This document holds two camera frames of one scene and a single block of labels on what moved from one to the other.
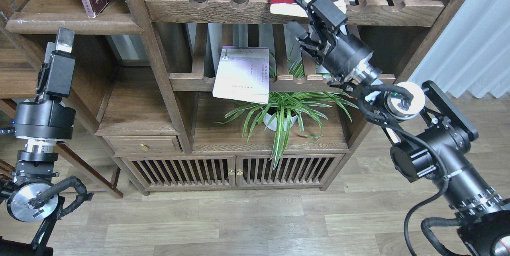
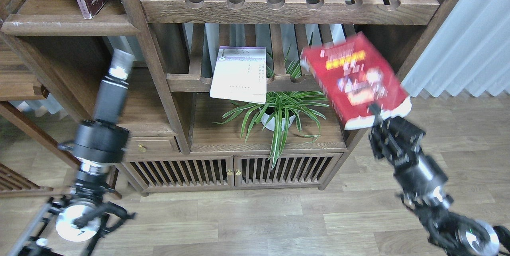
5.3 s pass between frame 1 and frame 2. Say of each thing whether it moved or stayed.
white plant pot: stayed
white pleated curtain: stayed
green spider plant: stayed
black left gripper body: moved
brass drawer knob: stayed
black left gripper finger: moved
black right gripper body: moved
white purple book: stayed
